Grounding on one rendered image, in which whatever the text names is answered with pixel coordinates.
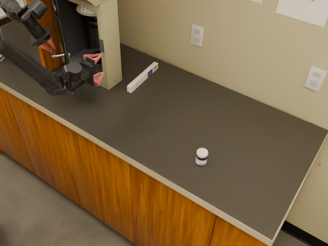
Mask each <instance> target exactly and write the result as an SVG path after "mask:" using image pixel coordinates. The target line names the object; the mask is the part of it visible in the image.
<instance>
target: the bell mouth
mask: <svg viewBox="0 0 328 246"><path fill-rule="evenodd" d="M76 10H77V12H78V13H80V14H82V15H85V16H90V17H96V16H97V15H96V12H95V11H94V10H91V9H89V8H86V7H84V6H81V5H78V4H77V7H76Z"/></svg>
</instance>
